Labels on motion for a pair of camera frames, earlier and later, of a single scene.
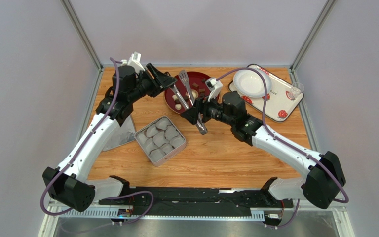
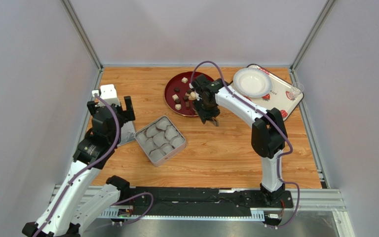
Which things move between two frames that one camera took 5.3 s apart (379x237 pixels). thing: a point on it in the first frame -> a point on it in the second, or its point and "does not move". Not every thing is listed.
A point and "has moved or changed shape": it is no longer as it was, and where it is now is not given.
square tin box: [161, 140] does not move
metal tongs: [189, 102] has moved or changed shape
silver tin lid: [122, 135] does not move
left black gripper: [161, 80] -> [129, 114]
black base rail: [202, 199] does not move
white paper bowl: [248, 83] does not move
